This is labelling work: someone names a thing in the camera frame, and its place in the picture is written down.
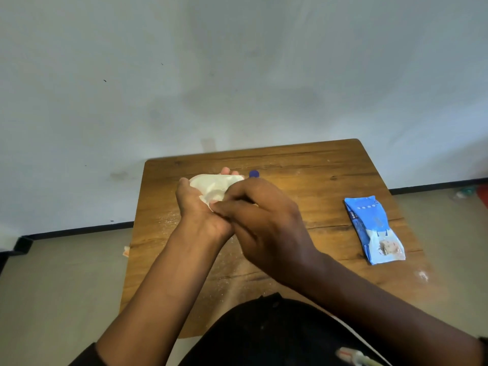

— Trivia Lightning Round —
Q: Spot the black floor block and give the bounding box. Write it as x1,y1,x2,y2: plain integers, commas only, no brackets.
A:
13,236,34,254

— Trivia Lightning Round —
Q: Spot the white wipe cloth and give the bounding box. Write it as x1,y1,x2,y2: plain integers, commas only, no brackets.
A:
201,188,229,212

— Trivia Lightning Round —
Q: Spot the blue wet wipes pack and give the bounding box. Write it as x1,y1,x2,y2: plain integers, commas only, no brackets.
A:
344,195,406,265

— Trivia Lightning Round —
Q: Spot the person's right hand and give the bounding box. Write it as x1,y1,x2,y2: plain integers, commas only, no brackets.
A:
209,177,325,288

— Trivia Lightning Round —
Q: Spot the person's right forearm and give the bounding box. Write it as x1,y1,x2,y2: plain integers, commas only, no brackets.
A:
301,255,483,366

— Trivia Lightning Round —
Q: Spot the person's black clothing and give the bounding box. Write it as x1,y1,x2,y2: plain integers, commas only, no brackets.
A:
68,293,488,366

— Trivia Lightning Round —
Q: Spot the person's left forearm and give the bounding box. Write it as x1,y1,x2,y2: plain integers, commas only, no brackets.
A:
95,228,233,366

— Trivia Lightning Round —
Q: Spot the person's left hand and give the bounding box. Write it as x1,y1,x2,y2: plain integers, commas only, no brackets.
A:
175,166,241,242

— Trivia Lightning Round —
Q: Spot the white bottle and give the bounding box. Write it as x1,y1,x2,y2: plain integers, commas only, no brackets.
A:
189,173,245,201

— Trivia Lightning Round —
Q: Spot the wooden table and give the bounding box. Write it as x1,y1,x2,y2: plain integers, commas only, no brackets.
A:
120,139,450,340

